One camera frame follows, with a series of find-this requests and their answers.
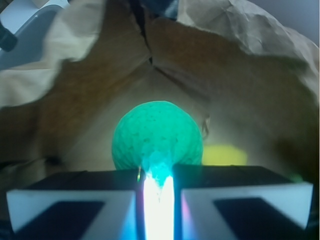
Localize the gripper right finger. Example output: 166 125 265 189
173 165 314 240

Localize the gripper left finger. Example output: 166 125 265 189
6 169 145 240

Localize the green dimpled ball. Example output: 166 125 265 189
111 101 204 178

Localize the yellow sponge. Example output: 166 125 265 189
202 145 248 166

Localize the brown paper bag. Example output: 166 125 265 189
0 0 320 226

